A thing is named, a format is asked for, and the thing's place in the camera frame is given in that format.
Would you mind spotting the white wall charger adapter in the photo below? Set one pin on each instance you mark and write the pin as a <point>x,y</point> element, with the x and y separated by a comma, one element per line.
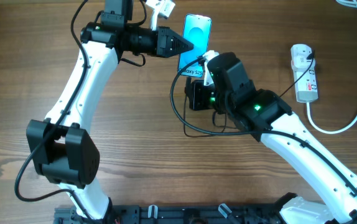
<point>300,63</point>

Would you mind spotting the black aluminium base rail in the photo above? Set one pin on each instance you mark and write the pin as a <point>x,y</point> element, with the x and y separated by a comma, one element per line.
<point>134,214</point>

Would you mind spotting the white power strip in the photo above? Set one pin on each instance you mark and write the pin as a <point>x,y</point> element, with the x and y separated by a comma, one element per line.
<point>306,90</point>

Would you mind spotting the teal screen Galaxy smartphone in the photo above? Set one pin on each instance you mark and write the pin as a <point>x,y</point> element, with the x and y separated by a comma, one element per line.
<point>196,29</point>

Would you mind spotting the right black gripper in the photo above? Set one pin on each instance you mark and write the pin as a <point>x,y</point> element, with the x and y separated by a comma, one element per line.
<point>196,91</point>

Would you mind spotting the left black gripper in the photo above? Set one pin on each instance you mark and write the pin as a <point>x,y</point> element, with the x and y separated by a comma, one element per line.
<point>164,37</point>

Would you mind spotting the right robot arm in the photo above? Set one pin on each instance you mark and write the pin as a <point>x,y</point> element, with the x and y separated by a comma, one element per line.
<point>270,120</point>

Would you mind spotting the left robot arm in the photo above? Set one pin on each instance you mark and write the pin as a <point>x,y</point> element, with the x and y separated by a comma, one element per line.
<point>60,145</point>

